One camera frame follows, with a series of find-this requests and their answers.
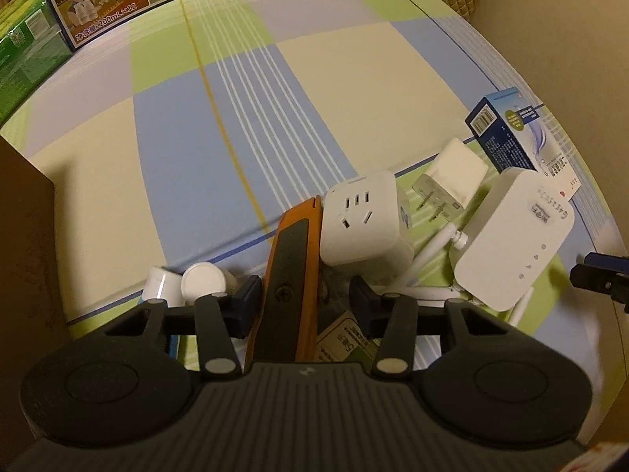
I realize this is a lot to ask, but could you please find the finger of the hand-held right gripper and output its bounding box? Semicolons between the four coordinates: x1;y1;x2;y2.
570;252;629;315

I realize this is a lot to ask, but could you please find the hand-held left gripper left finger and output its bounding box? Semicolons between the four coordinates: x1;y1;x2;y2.
101;275;261;382

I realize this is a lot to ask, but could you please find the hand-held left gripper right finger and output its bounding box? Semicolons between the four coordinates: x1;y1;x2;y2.
348;275;512;380

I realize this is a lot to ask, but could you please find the blue tube white cap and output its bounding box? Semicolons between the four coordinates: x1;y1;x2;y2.
180;262;232;306
140;265;188;306

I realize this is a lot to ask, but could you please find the orange black utility knife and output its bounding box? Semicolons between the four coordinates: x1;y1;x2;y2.
245;195;326;365

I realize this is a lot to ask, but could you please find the white router with antennas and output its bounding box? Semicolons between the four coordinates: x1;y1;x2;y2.
393;167;577;326

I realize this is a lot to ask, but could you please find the blue white carton box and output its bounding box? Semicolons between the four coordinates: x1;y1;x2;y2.
464;87;546;174

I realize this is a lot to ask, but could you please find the brown cardboard box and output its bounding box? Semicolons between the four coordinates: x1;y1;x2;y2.
0;135;70;404

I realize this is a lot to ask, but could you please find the green label packet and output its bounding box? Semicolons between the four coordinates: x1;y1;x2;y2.
314;317;381;367

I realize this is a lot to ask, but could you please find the white cube power socket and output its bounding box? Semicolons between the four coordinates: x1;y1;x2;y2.
319;170;416;287

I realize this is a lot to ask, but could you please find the white box red print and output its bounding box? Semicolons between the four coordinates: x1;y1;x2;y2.
533;103;581;202

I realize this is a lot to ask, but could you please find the white charger plug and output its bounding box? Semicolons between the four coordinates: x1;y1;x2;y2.
410;138;489;222

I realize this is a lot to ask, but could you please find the plaid bed sheet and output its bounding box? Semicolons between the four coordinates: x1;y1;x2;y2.
0;0;629;404

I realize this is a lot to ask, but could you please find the green carton box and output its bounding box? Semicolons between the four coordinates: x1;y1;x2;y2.
0;0;72;125

